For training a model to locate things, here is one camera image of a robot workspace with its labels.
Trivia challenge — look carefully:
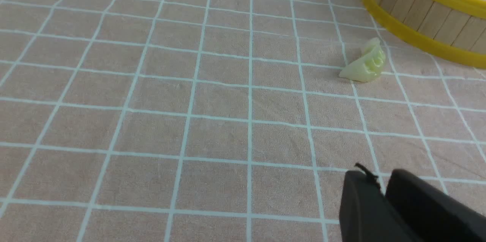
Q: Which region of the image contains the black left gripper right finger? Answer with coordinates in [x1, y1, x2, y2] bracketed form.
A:
[385, 169, 486, 242]

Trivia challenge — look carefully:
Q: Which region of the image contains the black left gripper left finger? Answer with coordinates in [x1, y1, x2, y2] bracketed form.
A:
[339, 163, 422, 242]

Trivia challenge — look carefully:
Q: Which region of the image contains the pale green dumpling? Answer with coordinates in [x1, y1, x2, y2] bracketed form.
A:
[338, 38, 387, 83]

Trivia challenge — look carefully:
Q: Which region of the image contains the bamboo steamer tray yellow rim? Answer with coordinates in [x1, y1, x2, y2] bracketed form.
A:
[362, 0, 486, 69]

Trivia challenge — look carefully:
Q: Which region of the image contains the pink grid tablecloth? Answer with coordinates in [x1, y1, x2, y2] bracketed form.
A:
[0, 0, 485, 242]

